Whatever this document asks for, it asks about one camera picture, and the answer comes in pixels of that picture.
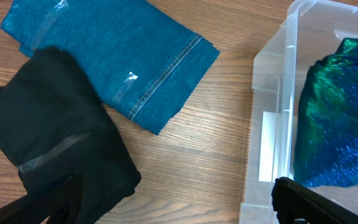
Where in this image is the clear plastic storage bin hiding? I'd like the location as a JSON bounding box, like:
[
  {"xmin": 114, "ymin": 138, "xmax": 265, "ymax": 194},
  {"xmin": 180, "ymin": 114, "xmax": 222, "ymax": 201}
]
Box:
[{"xmin": 239, "ymin": 0, "xmax": 358, "ymax": 224}]

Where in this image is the white paper label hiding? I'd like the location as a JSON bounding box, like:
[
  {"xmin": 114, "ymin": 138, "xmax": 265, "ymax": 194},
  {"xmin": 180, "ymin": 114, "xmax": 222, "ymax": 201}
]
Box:
[{"xmin": 259, "ymin": 111, "xmax": 280, "ymax": 182}]

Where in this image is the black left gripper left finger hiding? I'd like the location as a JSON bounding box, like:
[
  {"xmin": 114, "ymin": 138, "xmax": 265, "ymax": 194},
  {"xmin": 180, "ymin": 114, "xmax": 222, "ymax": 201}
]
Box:
[{"xmin": 0, "ymin": 173, "xmax": 83, "ymax": 224}]

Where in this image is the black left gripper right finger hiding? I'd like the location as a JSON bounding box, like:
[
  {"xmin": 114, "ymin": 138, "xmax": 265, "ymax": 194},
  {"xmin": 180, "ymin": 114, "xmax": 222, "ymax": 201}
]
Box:
[{"xmin": 272, "ymin": 177, "xmax": 358, "ymax": 224}]

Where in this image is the blue sequin cloth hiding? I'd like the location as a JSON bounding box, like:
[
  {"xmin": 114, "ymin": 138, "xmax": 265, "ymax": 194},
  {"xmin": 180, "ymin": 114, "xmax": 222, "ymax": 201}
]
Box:
[{"xmin": 293, "ymin": 38, "xmax": 358, "ymax": 187}]

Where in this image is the black folded cloth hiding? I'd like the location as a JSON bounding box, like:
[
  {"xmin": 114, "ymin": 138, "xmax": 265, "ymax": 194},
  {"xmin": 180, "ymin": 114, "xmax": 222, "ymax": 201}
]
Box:
[{"xmin": 0, "ymin": 47, "xmax": 141, "ymax": 223}]

